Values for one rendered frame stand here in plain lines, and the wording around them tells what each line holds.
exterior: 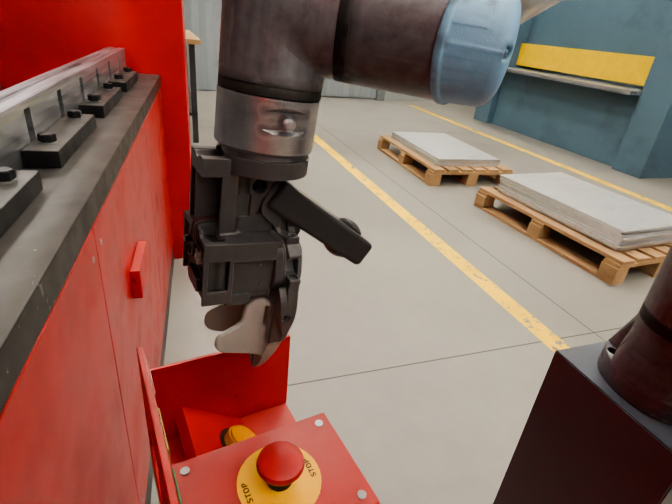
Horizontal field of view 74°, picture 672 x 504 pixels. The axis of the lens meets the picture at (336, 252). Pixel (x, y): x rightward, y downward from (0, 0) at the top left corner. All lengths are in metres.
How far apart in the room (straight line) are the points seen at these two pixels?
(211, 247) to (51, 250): 0.29
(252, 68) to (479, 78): 0.14
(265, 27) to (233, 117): 0.06
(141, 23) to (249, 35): 1.81
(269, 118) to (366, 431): 1.29
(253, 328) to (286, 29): 0.24
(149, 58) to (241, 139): 1.81
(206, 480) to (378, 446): 1.09
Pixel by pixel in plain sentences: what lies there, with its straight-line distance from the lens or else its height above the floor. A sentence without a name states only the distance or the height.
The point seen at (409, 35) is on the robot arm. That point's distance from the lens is 0.30.
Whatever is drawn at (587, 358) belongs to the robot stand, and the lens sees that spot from 0.68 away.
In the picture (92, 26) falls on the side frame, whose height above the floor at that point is 1.03.
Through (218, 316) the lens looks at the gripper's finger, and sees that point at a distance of 0.43.
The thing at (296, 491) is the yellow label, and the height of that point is 0.78.
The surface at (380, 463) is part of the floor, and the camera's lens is 1.45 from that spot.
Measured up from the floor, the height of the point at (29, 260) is 0.87.
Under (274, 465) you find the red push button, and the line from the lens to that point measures 0.40.
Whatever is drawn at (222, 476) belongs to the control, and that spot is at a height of 0.78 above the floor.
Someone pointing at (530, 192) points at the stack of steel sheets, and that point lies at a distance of 3.32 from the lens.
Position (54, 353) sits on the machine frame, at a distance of 0.58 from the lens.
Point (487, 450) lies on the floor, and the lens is 1.59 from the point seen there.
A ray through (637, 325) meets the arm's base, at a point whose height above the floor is 0.85.
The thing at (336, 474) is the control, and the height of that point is 0.78.
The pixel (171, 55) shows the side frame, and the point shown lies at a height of 0.95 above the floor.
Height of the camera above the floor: 1.13
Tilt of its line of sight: 27 degrees down
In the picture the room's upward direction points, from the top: 6 degrees clockwise
